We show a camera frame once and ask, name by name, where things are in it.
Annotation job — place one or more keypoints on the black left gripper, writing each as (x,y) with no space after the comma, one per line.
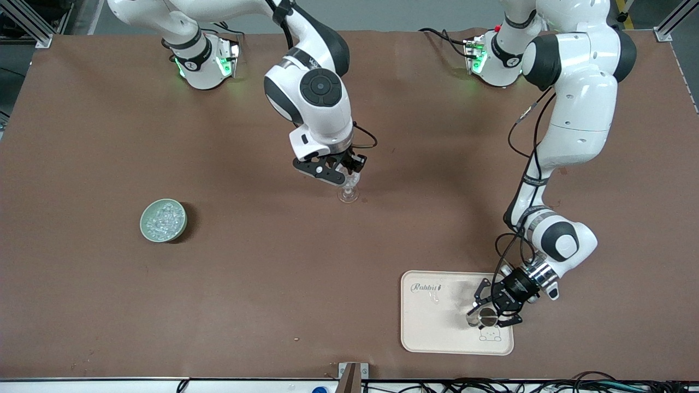
(514,291)

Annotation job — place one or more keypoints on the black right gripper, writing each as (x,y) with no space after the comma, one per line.
(349,159)

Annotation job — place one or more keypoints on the steel double jigger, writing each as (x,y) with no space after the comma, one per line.
(486,316)

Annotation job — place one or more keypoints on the clear ice cubes pile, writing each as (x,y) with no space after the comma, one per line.
(164,218)

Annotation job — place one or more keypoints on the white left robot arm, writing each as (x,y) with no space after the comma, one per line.
(579,109)

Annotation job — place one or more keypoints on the clear wine glass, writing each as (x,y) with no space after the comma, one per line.
(348,194)

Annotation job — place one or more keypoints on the cream rabbit print tray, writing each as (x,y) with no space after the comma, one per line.
(437,322)

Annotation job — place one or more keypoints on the brown table cover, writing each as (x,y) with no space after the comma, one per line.
(273,284)

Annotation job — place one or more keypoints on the green ceramic bowl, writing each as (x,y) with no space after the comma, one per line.
(146,232)

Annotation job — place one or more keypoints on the grey metal camera bracket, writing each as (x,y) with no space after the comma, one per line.
(353,376)

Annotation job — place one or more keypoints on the aluminium frame profile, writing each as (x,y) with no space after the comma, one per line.
(33,27)
(669,27)

